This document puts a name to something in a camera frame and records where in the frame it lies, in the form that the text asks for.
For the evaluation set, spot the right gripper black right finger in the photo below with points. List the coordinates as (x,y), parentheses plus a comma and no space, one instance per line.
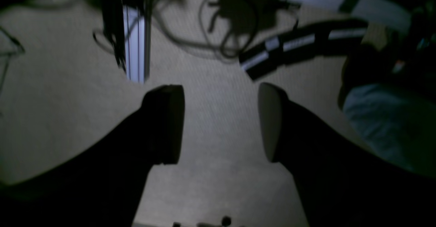
(339,183)

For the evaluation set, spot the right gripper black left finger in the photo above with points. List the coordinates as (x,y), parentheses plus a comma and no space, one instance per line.
(103,186)

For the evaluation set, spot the light blue cloth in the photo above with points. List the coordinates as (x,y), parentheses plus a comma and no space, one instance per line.
(398,125)

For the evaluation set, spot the black and white striped bar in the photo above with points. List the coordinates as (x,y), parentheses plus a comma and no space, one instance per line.
(328,38)

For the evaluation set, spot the aluminium frame rail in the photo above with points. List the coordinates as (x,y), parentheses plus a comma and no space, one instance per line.
(137,44)

